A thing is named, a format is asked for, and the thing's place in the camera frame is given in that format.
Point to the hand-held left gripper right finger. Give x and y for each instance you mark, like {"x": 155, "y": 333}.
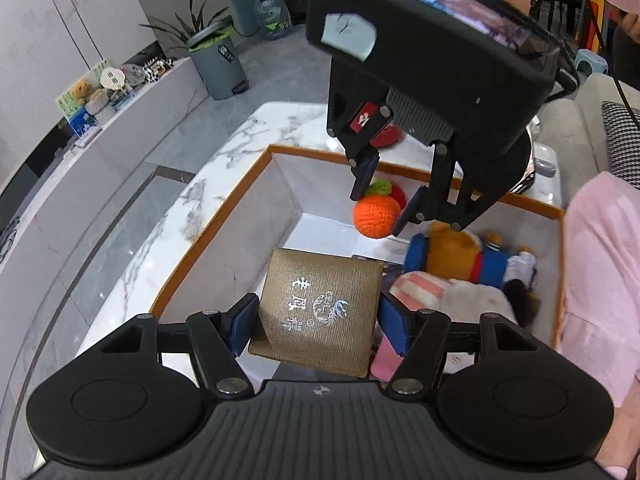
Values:
{"x": 395, "y": 325}

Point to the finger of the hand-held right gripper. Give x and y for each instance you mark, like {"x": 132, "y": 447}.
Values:
{"x": 407, "y": 210}
{"x": 363, "y": 177}

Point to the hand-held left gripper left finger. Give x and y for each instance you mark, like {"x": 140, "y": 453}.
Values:
{"x": 243, "y": 325}

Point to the orange crochet fruit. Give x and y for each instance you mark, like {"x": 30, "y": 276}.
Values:
{"x": 372, "y": 217}

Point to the pink pouch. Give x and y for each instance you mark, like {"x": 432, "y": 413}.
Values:
{"x": 382, "y": 365}

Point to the plush toy with striped hat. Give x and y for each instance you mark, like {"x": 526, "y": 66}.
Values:
{"x": 450, "y": 255}

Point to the gold gift box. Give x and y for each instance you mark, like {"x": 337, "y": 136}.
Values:
{"x": 315, "y": 310}

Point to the white cardboard box orange rim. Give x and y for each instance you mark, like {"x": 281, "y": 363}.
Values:
{"x": 225, "y": 240}

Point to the red crochet fruit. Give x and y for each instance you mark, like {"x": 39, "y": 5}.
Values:
{"x": 398, "y": 195}

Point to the red mug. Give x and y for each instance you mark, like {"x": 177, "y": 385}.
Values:
{"x": 392, "y": 136}

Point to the beige sofa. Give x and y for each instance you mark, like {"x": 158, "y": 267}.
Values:
{"x": 575, "y": 125}

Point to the blue plastic stool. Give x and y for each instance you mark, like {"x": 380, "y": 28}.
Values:
{"x": 591, "y": 62}

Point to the small grey device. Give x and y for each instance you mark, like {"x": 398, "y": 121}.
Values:
{"x": 544, "y": 167}

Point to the grey trash bin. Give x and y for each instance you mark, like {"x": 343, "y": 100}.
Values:
{"x": 220, "y": 65}

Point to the clear water bottle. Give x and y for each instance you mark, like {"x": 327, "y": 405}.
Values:
{"x": 272, "y": 12}

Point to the houndstooth cushion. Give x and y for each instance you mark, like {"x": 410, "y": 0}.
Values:
{"x": 622, "y": 145}

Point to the marble television cabinet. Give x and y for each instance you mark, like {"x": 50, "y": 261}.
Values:
{"x": 125, "y": 135}

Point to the green snake plant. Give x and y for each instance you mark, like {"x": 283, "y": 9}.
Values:
{"x": 192, "y": 20}

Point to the patterned plate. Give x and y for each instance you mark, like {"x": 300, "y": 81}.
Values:
{"x": 132, "y": 74}

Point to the brown teddy bear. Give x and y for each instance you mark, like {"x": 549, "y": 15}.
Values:
{"x": 81, "y": 92}

